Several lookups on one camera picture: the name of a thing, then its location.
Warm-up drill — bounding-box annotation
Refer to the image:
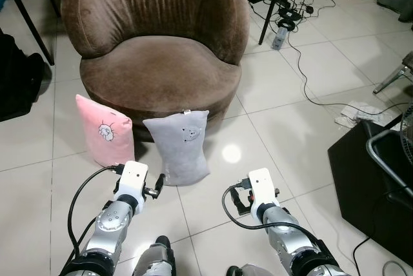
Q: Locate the grey bear print pillow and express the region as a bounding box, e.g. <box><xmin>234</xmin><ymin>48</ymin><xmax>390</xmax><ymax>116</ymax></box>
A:
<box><xmin>143</xmin><ymin>110</ymin><xmax>212</xmax><ymax>187</ymax></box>

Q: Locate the pink cartoon print pillow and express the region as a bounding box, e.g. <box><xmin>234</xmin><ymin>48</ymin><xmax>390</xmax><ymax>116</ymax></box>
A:
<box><xmin>75</xmin><ymin>94</ymin><xmax>136</xmax><ymax>168</ymax></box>

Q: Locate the brown velvet round sofa chair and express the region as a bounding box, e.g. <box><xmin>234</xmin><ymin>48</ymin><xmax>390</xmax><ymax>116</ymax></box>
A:
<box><xmin>61</xmin><ymin>0</ymin><xmax>252</xmax><ymax>143</ymax></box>

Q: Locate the silver left robot leg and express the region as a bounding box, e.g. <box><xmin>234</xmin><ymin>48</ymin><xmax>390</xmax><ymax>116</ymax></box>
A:
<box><xmin>132</xmin><ymin>236</ymin><xmax>177</xmax><ymax>276</ymax></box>

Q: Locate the silver robot leg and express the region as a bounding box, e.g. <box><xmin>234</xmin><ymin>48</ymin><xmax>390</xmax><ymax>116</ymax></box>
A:
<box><xmin>225</xmin><ymin>264</ymin><xmax>273</xmax><ymax>276</ymax></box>
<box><xmin>132</xmin><ymin>236</ymin><xmax>177</xmax><ymax>276</ymax></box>

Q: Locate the silver right robot leg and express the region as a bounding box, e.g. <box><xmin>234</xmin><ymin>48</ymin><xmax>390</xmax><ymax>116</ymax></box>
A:
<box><xmin>225</xmin><ymin>264</ymin><xmax>273</xmax><ymax>276</ymax></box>

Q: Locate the black cabinet box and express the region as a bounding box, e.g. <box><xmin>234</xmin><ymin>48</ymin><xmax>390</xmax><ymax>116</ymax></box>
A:
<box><xmin>327</xmin><ymin>120</ymin><xmax>413</xmax><ymax>268</ymax></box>

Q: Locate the white crumpled cloth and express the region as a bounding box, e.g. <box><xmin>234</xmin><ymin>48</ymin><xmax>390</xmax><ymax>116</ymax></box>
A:
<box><xmin>335</xmin><ymin>101</ymin><xmax>396</xmax><ymax>129</ymax></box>

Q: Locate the black bag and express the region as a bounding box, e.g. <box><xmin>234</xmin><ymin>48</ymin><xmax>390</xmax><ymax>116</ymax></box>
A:
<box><xmin>0</xmin><ymin>30</ymin><xmax>47</xmax><ymax>123</ymax></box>

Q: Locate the grey metal chair leg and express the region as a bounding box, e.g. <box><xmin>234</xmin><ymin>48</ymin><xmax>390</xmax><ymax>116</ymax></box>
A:
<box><xmin>372</xmin><ymin>62</ymin><xmax>413</xmax><ymax>95</ymax></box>

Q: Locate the black metal table leg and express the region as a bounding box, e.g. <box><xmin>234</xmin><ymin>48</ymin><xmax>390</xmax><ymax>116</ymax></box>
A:
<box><xmin>257</xmin><ymin>0</ymin><xmax>288</xmax><ymax>46</ymax></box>
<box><xmin>0</xmin><ymin>0</ymin><xmax>56</xmax><ymax>67</ymax></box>

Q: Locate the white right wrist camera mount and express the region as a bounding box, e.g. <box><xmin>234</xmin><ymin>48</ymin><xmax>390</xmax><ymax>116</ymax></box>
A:
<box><xmin>248</xmin><ymin>168</ymin><xmax>280</xmax><ymax>216</ymax></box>

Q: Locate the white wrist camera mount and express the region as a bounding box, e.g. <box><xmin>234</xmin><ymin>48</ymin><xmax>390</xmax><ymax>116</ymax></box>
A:
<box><xmin>114</xmin><ymin>161</ymin><xmax>150</xmax><ymax>210</ymax></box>
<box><xmin>248</xmin><ymin>168</ymin><xmax>280</xmax><ymax>216</ymax></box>

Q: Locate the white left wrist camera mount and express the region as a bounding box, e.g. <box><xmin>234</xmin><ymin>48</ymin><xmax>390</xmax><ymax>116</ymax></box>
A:
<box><xmin>114</xmin><ymin>161</ymin><xmax>150</xmax><ymax>210</ymax></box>

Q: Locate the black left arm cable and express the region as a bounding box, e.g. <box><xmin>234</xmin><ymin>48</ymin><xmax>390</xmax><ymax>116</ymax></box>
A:
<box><xmin>66</xmin><ymin>164</ymin><xmax>125</xmax><ymax>259</ymax></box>

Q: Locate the thin black floor cable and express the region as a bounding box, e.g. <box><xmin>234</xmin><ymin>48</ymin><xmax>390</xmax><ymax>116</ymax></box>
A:
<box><xmin>284</xmin><ymin>30</ymin><xmax>413</xmax><ymax>107</ymax></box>

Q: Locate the wire grille fan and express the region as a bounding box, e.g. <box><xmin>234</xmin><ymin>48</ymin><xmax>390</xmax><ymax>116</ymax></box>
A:
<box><xmin>399</xmin><ymin>104</ymin><xmax>413</xmax><ymax>168</ymax></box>

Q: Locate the grey metal tube frame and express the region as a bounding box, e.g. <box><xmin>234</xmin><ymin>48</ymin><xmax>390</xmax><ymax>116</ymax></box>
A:
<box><xmin>366</xmin><ymin>126</ymin><xmax>413</xmax><ymax>201</ymax></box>

